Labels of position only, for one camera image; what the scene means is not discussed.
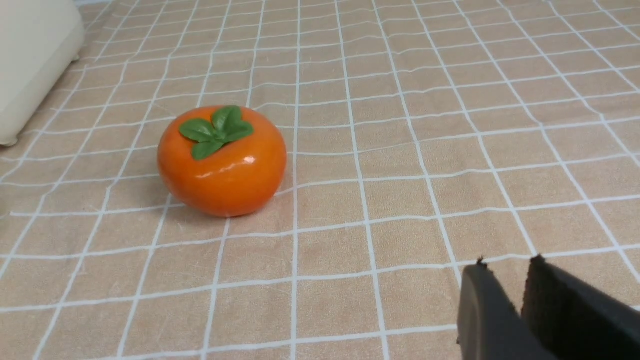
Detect orange persimmon with green leaves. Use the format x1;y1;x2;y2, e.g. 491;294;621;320
157;105;288;218

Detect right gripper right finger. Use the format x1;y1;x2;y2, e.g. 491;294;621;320
521;255;640;360

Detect white two-slot toaster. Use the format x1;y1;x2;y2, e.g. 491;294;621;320
0;0;86;147

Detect checkered orange tablecloth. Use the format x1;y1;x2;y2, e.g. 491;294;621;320
1;0;639;360

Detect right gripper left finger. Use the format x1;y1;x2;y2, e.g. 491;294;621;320
457;259;556;360

